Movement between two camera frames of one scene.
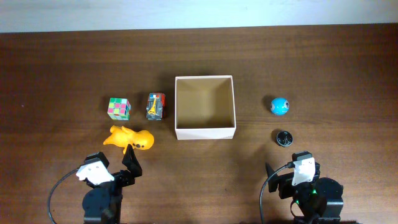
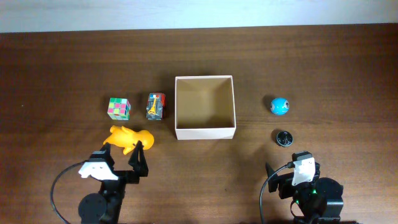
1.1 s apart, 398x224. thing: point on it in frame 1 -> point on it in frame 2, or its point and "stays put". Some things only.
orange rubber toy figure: (121, 136) stays put
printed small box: (155, 106) stays put
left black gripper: (121, 178) -> (125, 175)
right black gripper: (285, 182) stays put
